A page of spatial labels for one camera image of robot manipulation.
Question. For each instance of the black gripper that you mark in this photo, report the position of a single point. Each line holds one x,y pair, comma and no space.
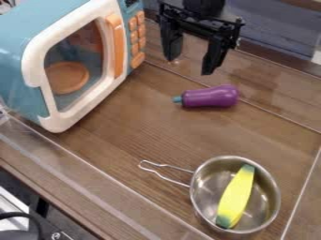
205,19

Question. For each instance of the purple toy eggplant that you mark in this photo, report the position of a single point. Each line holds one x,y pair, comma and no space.
220,96

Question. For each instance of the silver pot with wire handle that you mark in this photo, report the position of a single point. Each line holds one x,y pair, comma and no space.
209,181

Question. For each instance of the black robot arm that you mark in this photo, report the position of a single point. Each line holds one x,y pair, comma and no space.
205,19

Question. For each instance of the blue toy microwave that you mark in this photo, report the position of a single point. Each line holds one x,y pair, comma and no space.
99,33

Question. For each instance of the orange microwave turntable plate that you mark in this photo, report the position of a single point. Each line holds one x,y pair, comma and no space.
67,77

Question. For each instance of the yellow toy corn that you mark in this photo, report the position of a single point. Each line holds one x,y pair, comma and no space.
236,198

